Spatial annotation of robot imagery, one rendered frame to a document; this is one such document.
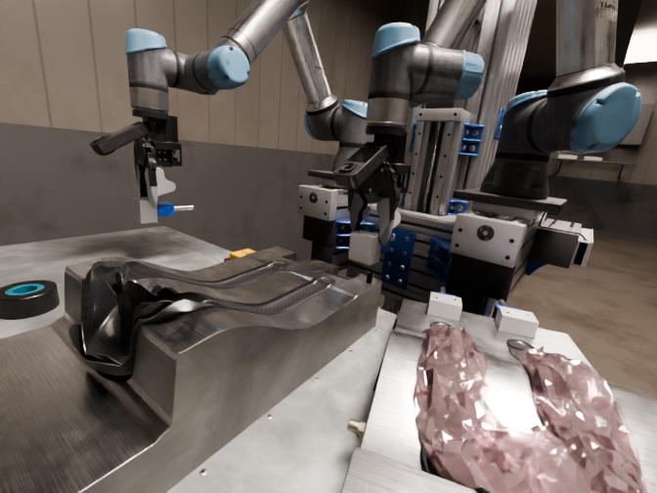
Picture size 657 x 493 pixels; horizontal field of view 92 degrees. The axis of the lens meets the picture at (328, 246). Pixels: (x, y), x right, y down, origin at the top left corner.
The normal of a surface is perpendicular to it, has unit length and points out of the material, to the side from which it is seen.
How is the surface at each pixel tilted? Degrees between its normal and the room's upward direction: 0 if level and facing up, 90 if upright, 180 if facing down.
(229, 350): 90
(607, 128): 97
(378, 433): 6
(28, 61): 90
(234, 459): 0
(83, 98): 90
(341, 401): 0
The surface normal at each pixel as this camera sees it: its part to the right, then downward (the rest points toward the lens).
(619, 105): 0.21, 0.41
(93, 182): 0.77, 0.25
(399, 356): 0.03, -0.89
